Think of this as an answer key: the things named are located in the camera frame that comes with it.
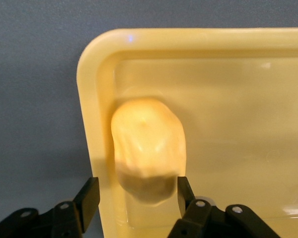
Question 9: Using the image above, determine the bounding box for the yellow plastic tray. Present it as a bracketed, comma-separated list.
[76, 27, 298, 238]

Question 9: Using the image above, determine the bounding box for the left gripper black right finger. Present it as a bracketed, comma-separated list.
[167, 176, 282, 238]

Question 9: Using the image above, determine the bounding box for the yellow potato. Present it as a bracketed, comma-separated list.
[111, 97, 187, 206]

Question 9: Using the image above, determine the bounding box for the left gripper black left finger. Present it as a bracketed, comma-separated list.
[0, 177, 101, 238]

